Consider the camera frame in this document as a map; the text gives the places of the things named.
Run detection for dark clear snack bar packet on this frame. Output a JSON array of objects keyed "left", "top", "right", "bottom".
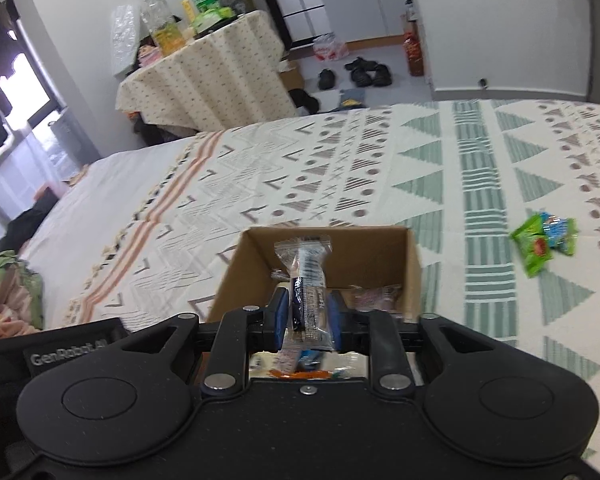
[{"left": 274, "top": 236, "right": 335, "bottom": 351}]

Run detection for blue green candy packet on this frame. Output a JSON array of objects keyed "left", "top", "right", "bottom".
[{"left": 540, "top": 211, "right": 578, "bottom": 256}]

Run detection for purple snack packet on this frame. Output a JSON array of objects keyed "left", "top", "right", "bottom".
[{"left": 351, "top": 285, "right": 402, "bottom": 312}]

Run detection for round table with dotted cloth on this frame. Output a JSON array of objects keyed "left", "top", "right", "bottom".
[{"left": 116, "top": 10, "right": 297, "bottom": 131}]

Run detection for white kitchen cabinet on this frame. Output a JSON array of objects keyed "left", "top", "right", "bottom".
[{"left": 323, "top": 0, "right": 406, "bottom": 42}]

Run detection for green soda bottle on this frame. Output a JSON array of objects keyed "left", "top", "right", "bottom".
[{"left": 193, "top": 0, "right": 235, "bottom": 21}]

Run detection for red drink bottle on floor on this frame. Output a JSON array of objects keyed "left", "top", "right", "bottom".
[{"left": 403, "top": 30, "right": 425, "bottom": 77}]

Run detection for green snack packet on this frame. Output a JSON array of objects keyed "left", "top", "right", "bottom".
[{"left": 509, "top": 214, "right": 553, "bottom": 278}]

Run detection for clear yellow oil bottle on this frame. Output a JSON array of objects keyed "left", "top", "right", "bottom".
[{"left": 140, "top": 0, "right": 186, "bottom": 56}]

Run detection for black slippers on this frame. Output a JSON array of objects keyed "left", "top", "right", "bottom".
[{"left": 317, "top": 58, "right": 393, "bottom": 90}]

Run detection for orange biscuit packet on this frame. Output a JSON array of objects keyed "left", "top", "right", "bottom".
[{"left": 266, "top": 368, "right": 332, "bottom": 380}]

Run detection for brown cardboard box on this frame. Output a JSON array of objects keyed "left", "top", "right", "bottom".
[{"left": 207, "top": 226, "right": 422, "bottom": 323}]

